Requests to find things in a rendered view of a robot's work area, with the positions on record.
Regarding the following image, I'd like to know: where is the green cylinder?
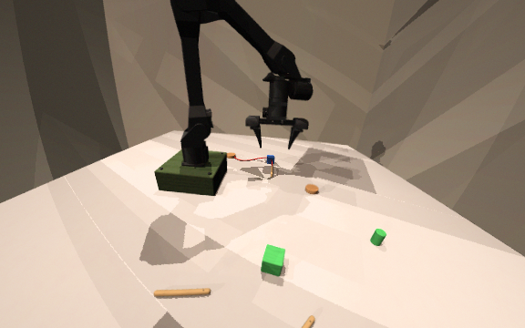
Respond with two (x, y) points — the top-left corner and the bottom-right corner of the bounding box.
(370, 229), (386, 246)

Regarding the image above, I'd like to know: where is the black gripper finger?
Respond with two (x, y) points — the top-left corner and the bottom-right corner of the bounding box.
(250, 125), (262, 149)
(288, 128), (304, 149)

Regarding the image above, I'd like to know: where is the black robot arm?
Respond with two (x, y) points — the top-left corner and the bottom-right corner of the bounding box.
(170, 0), (314, 167)

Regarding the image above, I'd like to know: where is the green block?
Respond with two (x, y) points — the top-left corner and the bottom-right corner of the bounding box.
(261, 244), (286, 276)

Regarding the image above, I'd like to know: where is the thin wooden stick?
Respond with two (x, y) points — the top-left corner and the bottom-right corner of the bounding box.
(302, 315), (315, 328)
(154, 288), (211, 297)

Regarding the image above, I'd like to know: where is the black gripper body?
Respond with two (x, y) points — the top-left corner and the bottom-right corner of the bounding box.
(245, 98), (309, 130)

